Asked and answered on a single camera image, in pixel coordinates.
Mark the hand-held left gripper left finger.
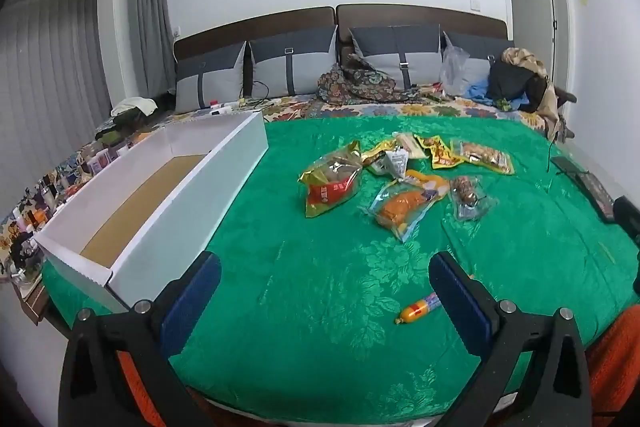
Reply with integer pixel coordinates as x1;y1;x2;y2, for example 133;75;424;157
59;251;222;427

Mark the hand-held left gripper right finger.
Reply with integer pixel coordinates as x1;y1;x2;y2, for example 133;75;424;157
428;251;593;427

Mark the small orange sausage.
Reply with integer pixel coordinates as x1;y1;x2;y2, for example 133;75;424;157
395;292;443;325

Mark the small clear snack packet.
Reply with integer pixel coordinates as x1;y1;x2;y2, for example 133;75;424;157
448;175;498;222

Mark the orange chicken snack packet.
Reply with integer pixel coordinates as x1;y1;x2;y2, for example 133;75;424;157
367;169;451;243

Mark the yellow red spicy snack packet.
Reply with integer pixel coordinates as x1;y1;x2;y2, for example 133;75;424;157
415;134;461;170

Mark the clear packet of brown snacks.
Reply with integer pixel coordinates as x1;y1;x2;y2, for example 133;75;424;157
450;138;516;176

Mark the long white cardboard box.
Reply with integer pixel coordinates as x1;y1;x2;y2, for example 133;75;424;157
32;111;269;314

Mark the white snack packet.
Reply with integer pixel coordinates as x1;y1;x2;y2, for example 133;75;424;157
372;147;416;180

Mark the beige long snack packet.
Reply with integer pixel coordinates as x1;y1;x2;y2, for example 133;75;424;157
395;132;430;159

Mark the green-edged chicken snack packet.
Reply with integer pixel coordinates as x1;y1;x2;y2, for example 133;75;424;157
361;139;401;168

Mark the gold red snack packet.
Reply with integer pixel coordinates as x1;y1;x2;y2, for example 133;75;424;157
298;141;363;219

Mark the black smartphone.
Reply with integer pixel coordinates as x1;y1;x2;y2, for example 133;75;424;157
575;172;616;224

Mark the green floral blanket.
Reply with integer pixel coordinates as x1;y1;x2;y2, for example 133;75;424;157
42;114;640;423

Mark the dark brown chair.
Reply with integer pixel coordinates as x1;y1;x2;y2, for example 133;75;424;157
554;88;577;144

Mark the orange cloth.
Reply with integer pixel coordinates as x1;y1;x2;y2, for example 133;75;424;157
112;304;640;427

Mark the brown wooden dresser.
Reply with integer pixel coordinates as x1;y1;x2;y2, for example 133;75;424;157
20;282;57;327

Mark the row of cosmetic bottles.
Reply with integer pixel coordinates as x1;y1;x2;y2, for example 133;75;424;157
0;132;151;288

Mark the black bag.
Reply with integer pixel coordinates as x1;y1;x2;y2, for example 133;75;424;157
487;59;546;108

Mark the blue cloth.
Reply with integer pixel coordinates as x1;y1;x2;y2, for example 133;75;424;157
467;79;531;108

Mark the pile of clothes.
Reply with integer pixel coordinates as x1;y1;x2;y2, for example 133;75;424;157
95;97;162;144

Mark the grey two-tone pillow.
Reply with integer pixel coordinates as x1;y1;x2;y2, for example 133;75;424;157
442;31;516;82
248;26;338;100
348;25;443;88
175;41;248;112

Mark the clear plastic bag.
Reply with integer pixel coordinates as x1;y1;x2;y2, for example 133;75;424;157
439;46;473;96

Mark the dark floral cloth bag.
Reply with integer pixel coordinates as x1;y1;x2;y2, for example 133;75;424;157
317;54;426;105

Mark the white sheer curtain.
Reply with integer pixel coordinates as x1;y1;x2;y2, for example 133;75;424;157
0;0;112;228

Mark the brown headboard panel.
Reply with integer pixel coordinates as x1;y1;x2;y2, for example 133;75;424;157
336;4;508;40
173;6;335;62

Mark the grey pleated curtain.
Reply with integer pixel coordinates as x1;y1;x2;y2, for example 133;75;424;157
127;0;171;98

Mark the white door frame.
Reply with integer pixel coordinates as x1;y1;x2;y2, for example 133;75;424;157
495;0;572;98

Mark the thin black charger cable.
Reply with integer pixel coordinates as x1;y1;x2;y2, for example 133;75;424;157
249;80;274;111

